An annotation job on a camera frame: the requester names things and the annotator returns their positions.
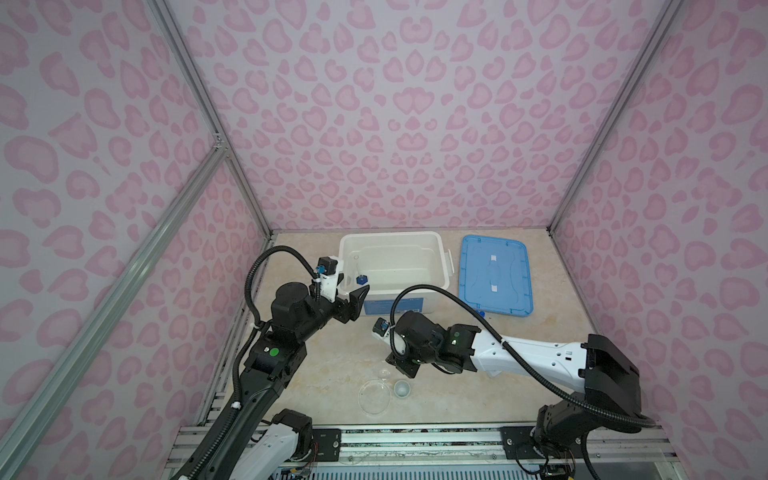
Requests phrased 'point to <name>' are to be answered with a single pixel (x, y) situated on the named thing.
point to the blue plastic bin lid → (494, 275)
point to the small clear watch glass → (384, 374)
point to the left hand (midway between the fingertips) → (355, 277)
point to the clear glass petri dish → (374, 398)
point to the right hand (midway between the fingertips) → (391, 354)
